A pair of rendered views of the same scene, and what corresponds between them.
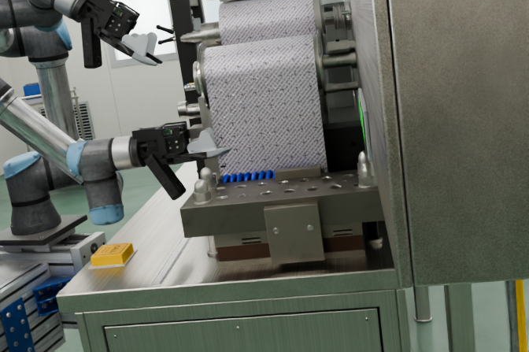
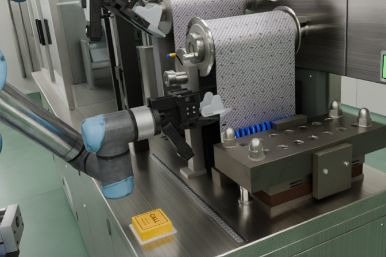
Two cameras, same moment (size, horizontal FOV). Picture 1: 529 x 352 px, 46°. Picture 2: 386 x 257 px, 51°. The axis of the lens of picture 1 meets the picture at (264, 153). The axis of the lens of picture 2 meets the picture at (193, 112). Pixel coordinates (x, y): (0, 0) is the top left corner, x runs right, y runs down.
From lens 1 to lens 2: 0.88 m
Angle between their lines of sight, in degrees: 32
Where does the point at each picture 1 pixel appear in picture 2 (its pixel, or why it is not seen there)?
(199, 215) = (265, 170)
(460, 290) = not seen: hidden behind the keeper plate
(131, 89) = not seen: outside the picture
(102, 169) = (124, 142)
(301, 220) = (340, 160)
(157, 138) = (180, 106)
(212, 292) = (290, 236)
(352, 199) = (365, 137)
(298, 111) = (280, 73)
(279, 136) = (266, 94)
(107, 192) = (128, 164)
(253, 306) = (317, 238)
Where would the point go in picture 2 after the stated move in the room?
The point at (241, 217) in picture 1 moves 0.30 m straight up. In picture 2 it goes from (295, 165) to (293, 27)
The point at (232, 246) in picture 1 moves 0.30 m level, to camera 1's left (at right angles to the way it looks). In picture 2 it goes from (282, 191) to (168, 246)
